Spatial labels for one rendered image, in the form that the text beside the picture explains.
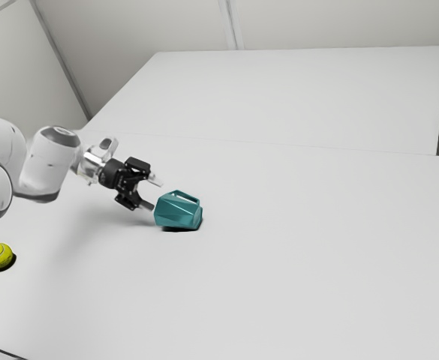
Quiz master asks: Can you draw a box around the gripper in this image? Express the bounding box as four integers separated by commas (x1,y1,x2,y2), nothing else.
99,156,165,212

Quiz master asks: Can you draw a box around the teal faceted mug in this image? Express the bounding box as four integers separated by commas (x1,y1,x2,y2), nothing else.
153,190,205,232

